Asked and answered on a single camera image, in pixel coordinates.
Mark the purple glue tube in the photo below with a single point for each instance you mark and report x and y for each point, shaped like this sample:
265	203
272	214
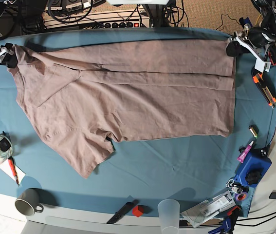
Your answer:
244	152

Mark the purple tape roll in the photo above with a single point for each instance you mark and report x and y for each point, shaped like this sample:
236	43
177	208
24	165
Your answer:
241	196

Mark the orange black tool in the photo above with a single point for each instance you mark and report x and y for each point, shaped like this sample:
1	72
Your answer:
272	55

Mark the black knob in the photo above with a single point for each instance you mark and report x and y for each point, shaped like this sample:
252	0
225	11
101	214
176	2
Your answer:
253	177

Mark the red cube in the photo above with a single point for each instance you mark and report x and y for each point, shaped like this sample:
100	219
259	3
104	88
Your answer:
138	211

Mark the blue handled clamp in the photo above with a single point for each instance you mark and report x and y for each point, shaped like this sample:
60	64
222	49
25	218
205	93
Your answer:
244	21

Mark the metal keyring clips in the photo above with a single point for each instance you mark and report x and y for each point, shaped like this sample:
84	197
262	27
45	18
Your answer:
234	187

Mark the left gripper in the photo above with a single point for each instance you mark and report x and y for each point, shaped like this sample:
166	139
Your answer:
254	40

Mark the blue box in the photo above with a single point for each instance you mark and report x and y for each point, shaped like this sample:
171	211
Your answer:
256	159

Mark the small battery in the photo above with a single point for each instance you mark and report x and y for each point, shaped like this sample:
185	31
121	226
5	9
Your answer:
254	130

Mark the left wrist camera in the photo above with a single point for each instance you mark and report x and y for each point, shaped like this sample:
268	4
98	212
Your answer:
262	66

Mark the red pen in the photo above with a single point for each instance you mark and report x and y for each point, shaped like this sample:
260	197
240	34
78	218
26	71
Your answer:
13	169

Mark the packaging card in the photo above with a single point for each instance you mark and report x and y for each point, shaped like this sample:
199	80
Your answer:
208	209

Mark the translucent plastic cup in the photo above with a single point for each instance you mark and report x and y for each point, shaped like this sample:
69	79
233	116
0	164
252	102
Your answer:
169	216

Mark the power strip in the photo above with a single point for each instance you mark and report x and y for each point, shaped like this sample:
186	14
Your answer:
120	24

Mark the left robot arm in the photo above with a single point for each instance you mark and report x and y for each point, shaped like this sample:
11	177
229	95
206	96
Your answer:
267	10

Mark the grey ceramic mug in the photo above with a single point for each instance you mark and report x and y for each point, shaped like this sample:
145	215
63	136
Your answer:
28	203

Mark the white paper note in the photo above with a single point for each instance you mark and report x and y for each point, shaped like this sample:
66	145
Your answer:
6	168

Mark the orange black utility knife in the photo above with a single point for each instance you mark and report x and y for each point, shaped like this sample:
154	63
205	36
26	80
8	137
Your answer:
264	87

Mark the pink T-shirt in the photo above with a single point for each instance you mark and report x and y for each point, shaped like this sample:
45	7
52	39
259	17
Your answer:
80	100

